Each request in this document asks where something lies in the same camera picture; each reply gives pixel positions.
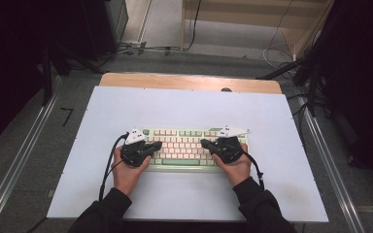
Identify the wooden table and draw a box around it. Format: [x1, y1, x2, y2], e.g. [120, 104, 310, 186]
[99, 72, 283, 95]

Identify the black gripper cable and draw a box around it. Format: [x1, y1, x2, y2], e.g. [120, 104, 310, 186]
[98, 131, 131, 202]
[227, 145, 266, 191]

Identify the dark curtain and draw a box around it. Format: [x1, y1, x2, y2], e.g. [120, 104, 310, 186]
[0, 0, 90, 155]
[315, 0, 373, 195]

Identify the black cabinet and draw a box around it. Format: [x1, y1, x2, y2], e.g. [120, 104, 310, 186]
[81, 0, 129, 62]

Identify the black hanging cable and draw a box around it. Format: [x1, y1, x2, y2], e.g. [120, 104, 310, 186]
[186, 0, 203, 51]

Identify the white cable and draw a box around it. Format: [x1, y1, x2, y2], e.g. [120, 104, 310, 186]
[261, 0, 296, 70]

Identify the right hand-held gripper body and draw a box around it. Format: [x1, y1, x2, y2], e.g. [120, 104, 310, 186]
[214, 125, 252, 165]

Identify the green and pink keyboard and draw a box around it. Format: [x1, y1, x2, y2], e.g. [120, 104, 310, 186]
[141, 127, 251, 173]

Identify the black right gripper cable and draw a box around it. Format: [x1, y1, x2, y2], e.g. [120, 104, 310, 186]
[227, 145, 266, 191]

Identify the person's right hand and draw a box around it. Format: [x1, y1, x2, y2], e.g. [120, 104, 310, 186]
[211, 143, 253, 187]

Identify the light wooden shelf unit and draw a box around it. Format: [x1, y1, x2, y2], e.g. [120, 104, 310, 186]
[180, 0, 335, 60]

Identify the person's left hand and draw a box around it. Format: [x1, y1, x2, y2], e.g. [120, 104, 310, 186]
[111, 145, 153, 197]

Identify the white board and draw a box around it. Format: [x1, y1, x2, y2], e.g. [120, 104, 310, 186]
[47, 85, 330, 224]

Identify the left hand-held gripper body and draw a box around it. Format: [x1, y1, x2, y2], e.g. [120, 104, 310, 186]
[120, 127, 151, 168]

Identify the aluminium floor rail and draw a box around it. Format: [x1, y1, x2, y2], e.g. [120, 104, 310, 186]
[295, 96, 367, 233]
[0, 76, 63, 233]

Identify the bundle of floor cables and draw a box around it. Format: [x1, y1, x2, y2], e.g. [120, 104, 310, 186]
[96, 40, 184, 64]

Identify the black metal stand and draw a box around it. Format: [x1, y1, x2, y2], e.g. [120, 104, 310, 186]
[256, 57, 326, 118]
[40, 45, 55, 107]

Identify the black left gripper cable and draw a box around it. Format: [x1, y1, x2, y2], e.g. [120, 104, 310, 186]
[98, 131, 131, 202]

